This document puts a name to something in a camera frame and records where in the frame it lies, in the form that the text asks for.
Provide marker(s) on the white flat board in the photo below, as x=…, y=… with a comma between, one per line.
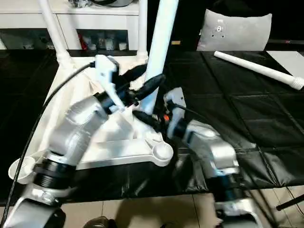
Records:
x=289, y=59

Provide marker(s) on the grey pillow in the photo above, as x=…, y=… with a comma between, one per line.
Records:
x=237, y=33

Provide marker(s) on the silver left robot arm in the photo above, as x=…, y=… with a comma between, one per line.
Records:
x=71, y=133

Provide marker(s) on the white cabinet with glass doors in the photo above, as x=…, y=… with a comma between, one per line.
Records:
x=83, y=19

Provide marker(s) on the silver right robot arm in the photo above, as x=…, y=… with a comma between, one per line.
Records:
x=221, y=152

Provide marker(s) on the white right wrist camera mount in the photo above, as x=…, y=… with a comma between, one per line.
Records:
x=177, y=95

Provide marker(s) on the black stand leg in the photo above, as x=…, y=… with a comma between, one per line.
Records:
x=289, y=203

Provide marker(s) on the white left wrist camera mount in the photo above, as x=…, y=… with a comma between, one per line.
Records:
x=105, y=69

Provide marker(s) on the white plastic table top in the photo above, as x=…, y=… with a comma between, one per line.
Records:
x=118, y=147

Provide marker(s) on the dark round object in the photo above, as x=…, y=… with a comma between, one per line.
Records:
x=111, y=2

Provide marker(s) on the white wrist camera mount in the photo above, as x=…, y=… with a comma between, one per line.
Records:
x=177, y=95
x=105, y=69

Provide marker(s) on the black padded mat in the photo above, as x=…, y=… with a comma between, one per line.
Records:
x=249, y=107

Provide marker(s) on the white plastic table leg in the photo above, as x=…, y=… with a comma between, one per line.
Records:
x=142, y=23
x=52, y=31
x=164, y=35
x=256, y=69

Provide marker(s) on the small red item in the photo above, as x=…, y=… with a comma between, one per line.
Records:
x=83, y=42

